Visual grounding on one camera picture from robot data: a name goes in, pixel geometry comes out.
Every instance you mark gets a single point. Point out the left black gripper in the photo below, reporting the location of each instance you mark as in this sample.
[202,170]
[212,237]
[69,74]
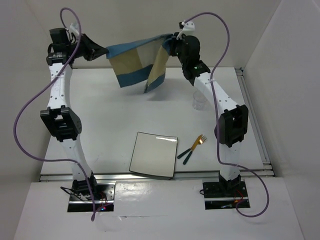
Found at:
[93,50]

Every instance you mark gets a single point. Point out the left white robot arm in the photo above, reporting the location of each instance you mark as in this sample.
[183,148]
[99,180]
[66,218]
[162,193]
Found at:
[59,118]

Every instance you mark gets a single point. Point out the blue beige white placemat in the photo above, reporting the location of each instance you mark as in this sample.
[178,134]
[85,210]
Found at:
[141,60]

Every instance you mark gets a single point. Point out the gold fork green handle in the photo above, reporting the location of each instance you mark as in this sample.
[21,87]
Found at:
[203,139]

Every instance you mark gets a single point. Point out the gold knife green handle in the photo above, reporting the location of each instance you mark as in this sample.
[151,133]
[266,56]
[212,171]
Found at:
[191,148]

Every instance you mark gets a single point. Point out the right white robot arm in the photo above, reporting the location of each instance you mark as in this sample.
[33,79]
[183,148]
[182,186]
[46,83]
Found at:
[232,118]

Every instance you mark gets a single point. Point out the clear drinking glass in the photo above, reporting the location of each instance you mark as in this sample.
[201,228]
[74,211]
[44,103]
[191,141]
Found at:
[199,101]

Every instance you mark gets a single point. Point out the square white black-rimmed plate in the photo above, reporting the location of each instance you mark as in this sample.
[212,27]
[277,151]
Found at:
[154,155]

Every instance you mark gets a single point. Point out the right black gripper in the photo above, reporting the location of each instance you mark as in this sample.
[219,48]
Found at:
[173,41]

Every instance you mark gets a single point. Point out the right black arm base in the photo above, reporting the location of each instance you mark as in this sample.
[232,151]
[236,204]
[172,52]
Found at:
[215,198]

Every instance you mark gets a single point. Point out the aluminium rail frame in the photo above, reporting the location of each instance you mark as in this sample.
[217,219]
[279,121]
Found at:
[112,116]

